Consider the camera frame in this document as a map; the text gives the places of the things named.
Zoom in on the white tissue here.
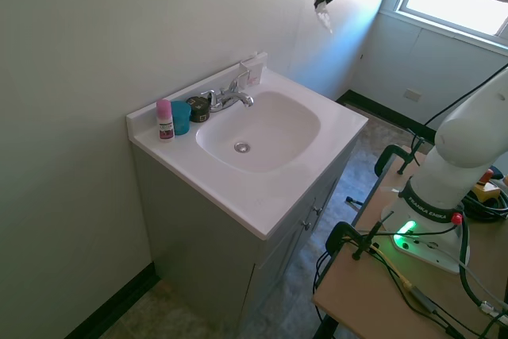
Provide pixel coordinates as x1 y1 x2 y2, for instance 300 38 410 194
311 0 334 35

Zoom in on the yellow emergency stop box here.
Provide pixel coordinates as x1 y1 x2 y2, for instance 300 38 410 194
473 168 508 213

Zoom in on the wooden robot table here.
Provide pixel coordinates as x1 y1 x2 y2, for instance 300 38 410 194
312 147 508 339

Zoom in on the black baseboard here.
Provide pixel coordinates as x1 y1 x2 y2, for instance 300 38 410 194
62 260 160 339
335 89 438 134

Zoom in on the pink capped white bottle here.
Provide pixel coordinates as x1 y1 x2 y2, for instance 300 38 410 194
155 98 175 143

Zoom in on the blue plastic cup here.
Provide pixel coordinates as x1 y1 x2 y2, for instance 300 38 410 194
171 100 193 137

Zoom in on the white sink countertop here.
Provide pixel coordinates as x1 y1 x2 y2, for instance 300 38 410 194
125 52 370 241

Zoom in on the black cable bundle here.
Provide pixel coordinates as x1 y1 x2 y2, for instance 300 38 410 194
456 186 508 225

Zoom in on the black C-clamp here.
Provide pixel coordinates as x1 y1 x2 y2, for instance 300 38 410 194
325 220 393 263
374 143 422 178

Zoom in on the white cardboard box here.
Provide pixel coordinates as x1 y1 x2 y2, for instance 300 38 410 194
239 52 268 87

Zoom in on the chrome faucet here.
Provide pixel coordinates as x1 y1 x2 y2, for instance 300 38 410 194
200 69 255 114

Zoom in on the yellow cable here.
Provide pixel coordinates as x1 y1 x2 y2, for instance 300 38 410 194
369 244 414 289

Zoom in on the black cable with grey adapter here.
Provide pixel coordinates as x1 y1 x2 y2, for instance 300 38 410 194
368 251 465 338

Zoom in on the dark round jar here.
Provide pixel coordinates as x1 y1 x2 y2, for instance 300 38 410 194
185 94 211 124

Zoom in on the grey vanity cabinet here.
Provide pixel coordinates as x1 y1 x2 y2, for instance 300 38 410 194
130 143 358 329

